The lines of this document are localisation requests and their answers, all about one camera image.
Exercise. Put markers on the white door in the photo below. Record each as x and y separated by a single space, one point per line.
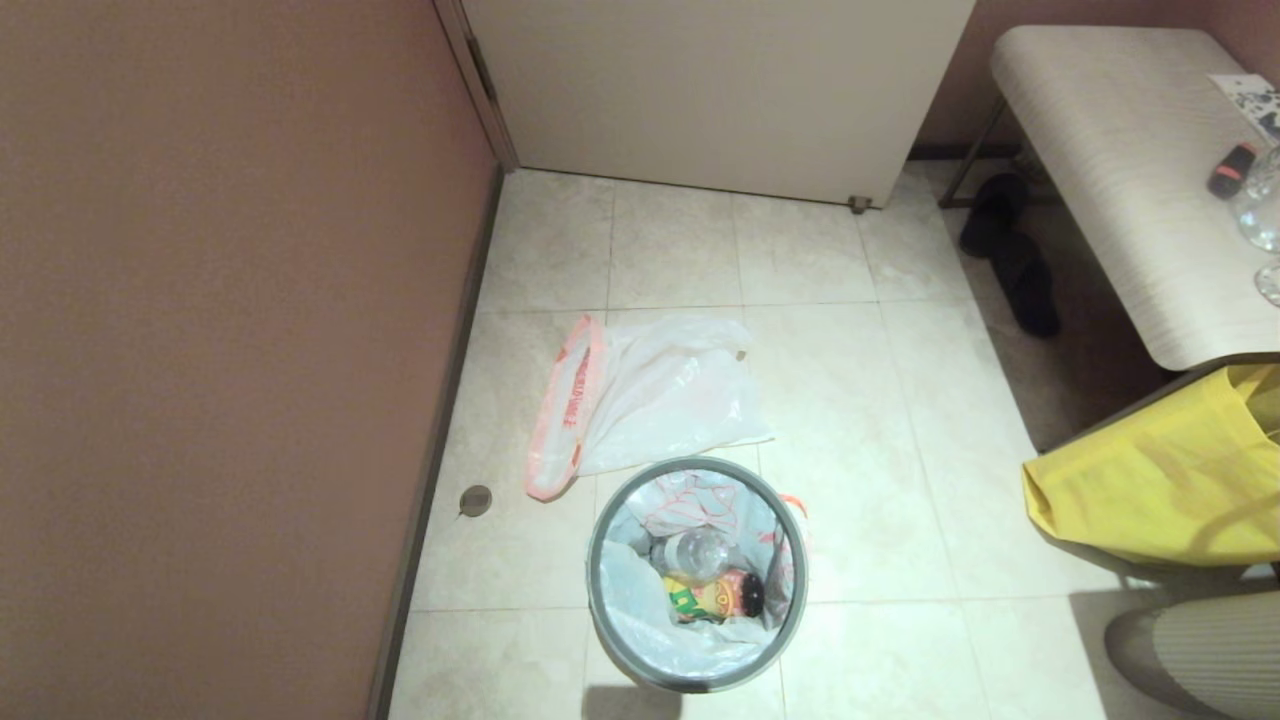
720 90

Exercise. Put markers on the printed paper leaflet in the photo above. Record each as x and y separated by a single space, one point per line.
1255 100

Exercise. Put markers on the round metal floor drain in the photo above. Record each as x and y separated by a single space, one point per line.
475 501

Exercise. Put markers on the white red plastic bin liner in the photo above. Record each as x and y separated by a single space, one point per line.
670 400

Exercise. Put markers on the black round trash bin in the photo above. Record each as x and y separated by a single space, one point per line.
712 690

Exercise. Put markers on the black and red remote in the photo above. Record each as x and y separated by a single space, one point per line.
1232 172

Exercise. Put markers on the grey ribbed stool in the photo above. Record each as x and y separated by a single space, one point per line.
1200 660

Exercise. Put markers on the yellow fabric bag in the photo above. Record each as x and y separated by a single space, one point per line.
1150 470

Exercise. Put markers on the black slipper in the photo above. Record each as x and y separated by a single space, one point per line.
995 210
1028 285

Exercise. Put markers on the thin metal table leg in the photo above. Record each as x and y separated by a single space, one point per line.
975 152

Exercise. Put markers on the yellow snack canister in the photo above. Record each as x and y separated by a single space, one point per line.
715 598

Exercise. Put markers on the beige door frame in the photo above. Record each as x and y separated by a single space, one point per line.
495 130

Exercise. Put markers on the beige wood-grain table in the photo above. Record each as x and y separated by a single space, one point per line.
1120 180

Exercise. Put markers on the small metal door stopper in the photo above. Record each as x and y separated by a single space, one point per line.
860 205

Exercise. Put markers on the clear drinking glass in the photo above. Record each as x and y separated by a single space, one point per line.
1262 215
1272 285

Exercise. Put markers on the clear plastic bottle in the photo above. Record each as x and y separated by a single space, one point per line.
695 552

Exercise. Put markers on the dark door hinge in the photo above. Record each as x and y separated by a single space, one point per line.
483 70

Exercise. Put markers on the white red plastic bag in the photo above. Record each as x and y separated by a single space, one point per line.
640 630

